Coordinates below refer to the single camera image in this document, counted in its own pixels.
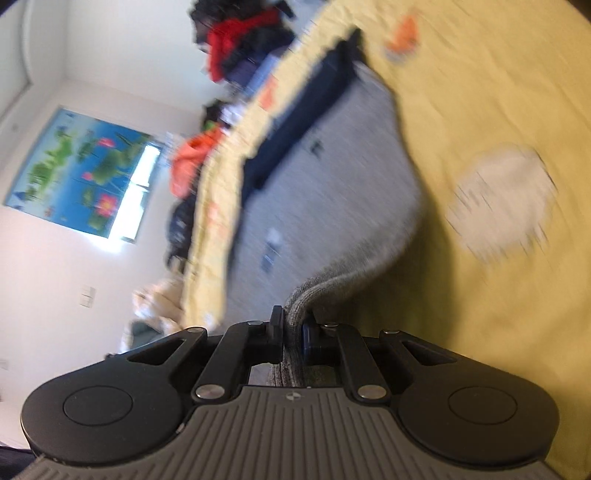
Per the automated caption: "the blue knitted garment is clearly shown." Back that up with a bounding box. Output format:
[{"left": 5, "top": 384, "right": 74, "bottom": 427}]
[{"left": 245, "top": 54, "right": 285, "bottom": 93}]

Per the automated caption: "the grey sweater with navy sleeves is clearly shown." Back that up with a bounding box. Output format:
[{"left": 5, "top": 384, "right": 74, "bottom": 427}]
[{"left": 225, "top": 27, "right": 426, "bottom": 389}]

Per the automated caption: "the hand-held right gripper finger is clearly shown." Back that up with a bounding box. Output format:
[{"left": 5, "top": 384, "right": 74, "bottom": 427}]
[{"left": 301, "top": 310, "right": 462, "bottom": 404}]

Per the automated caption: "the orange plastic bag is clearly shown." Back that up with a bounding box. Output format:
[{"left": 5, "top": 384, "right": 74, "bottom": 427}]
[{"left": 169, "top": 126, "right": 228, "bottom": 197}]

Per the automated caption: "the dark patterned cloth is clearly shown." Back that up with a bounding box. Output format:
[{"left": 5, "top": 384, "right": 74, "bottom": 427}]
[{"left": 163, "top": 198, "right": 198, "bottom": 274}]

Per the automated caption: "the yellow printed quilt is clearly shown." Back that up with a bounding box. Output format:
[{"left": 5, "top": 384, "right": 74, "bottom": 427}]
[{"left": 178, "top": 0, "right": 591, "bottom": 472}]

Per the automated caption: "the window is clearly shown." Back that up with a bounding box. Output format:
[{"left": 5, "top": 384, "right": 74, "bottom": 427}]
[{"left": 111, "top": 142, "right": 163, "bottom": 243}]

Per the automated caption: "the cream cloth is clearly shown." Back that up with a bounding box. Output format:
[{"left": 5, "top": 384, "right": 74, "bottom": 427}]
[{"left": 131, "top": 276, "right": 186, "bottom": 334}]

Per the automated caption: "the lotus flower wall poster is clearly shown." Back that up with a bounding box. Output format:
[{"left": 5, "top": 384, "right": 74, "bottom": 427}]
[{"left": 3, "top": 106, "right": 154, "bottom": 239}]

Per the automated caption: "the red garment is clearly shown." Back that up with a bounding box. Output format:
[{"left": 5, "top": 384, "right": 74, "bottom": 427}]
[{"left": 206, "top": 8, "right": 283, "bottom": 83}]

